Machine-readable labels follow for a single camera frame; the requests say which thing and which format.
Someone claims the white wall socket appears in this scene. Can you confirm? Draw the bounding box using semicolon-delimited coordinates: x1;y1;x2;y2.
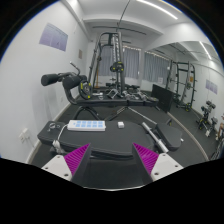
18;128;31;144

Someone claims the long ceiling light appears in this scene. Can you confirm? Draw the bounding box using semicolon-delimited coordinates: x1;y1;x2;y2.
136;0;179;20

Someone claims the black padded flat bench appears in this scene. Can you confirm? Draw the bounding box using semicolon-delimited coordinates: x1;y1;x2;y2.
36;119;184;188

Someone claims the white power strip cable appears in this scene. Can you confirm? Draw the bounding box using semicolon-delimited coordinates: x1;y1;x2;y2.
51;124;69;155

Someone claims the chrome bar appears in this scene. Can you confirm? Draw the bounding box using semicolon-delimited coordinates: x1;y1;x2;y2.
141;121;169;154

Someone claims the chrome cable handle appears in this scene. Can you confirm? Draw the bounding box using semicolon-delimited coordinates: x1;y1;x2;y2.
105;88;123;99

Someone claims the grey window curtain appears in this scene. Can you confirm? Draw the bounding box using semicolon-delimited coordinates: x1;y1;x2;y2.
98;45;141;79

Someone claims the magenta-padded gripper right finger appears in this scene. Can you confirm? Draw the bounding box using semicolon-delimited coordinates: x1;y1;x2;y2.
132;142;184;185

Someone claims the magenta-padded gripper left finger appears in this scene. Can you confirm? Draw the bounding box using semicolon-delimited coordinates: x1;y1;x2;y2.
41;143;93;188

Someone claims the grey smith machine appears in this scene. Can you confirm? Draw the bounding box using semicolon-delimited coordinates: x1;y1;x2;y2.
88;31;128;96

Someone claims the metal key ring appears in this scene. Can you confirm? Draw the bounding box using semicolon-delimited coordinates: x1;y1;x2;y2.
47;121;63;133

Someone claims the black bench with roller pads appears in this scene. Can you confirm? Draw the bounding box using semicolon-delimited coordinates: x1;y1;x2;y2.
40;61;160;121

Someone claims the white power strip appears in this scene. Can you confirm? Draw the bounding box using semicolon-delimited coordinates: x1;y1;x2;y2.
67;119;107;132

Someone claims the black box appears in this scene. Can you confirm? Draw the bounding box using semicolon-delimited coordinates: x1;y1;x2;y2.
151;83;175;113

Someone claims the black power rack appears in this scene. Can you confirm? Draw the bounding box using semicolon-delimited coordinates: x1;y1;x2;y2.
166;59;198;113

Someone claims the group of dumbbells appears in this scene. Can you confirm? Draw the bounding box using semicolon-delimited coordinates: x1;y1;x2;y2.
128;89;151;101

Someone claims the black plate on machine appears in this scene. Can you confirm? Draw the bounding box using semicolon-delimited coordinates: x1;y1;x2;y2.
109;61;125;73

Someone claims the small purple wall poster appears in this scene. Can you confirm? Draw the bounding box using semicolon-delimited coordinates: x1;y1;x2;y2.
205;79;218;95

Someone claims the black yellow weight plate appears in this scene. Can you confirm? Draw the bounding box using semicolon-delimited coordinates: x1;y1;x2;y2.
78;79;94;100

